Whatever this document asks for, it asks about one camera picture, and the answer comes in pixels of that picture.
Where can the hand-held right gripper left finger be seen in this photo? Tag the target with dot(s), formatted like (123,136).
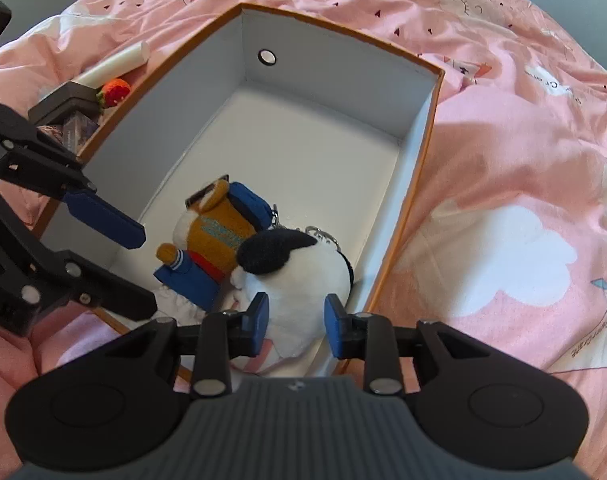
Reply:
(260,321)

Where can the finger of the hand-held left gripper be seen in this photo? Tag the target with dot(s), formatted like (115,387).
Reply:
(103,215)
(118,292)

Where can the red crochet strawberry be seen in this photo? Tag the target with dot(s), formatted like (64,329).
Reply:
(114,91)

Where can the white tube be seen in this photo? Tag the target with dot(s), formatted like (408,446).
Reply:
(118,62)

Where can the orange cardboard box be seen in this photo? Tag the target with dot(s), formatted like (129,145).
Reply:
(303,125)

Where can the orange blue plush toy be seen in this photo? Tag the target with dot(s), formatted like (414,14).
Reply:
(208,240)

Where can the black and white plush toy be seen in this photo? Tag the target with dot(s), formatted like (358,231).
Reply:
(303,280)

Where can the pink printed blanket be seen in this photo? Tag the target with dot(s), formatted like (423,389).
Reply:
(508,160)

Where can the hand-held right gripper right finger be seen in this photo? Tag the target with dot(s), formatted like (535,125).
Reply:
(333,327)

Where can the olive gold jewelry box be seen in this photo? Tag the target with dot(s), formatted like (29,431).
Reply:
(65,100)

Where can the small printed card pack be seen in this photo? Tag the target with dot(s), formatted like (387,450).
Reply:
(68,135)

